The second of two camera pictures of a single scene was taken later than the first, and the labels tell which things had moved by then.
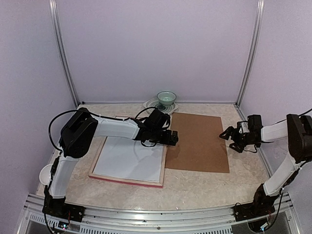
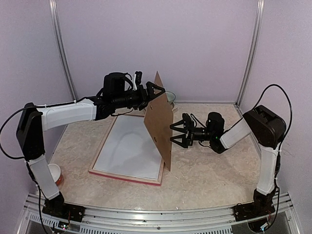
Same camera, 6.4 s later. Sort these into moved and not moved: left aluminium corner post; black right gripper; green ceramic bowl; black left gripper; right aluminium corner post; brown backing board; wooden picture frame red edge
Moved: black right gripper; wooden picture frame red edge; brown backing board; black left gripper
Not moved: right aluminium corner post; green ceramic bowl; left aluminium corner post
